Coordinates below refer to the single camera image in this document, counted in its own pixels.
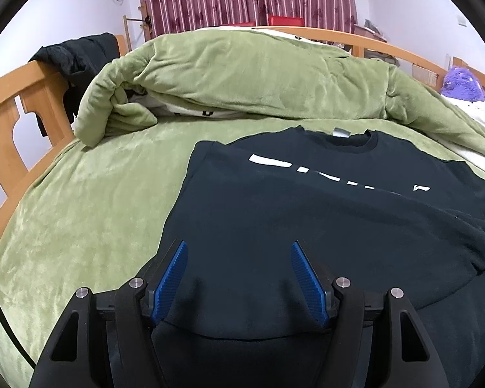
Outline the green plush quilt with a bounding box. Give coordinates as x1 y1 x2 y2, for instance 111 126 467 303
73 27 485 158

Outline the green plush bed sheet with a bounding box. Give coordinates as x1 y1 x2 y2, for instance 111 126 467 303
0 113 485 388

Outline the white spotted bed sheet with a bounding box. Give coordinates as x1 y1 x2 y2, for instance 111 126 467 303
445 97 485 178

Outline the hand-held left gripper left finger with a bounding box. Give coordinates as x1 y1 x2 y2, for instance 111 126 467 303
29 239 189 388

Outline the black sweatshirt white print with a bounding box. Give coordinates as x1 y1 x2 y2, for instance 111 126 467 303
147 126 485 388

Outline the cluttered desk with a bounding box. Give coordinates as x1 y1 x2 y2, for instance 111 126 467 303
353 19 389 44

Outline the purple plush toy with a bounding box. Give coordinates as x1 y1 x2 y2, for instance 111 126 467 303
440 67 485 102

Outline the wooden coat rack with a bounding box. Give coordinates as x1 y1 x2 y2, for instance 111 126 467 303
123 2 152 43

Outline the white radiator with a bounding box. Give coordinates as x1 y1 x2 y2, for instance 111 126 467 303
412 65 438 86

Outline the black jacket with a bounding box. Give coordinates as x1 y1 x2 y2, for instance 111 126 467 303
31 33 120 138

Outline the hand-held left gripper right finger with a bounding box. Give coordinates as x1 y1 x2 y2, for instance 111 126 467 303
290 240 453 388

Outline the wooden bed frame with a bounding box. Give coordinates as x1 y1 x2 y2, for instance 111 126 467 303
0 26 453 259

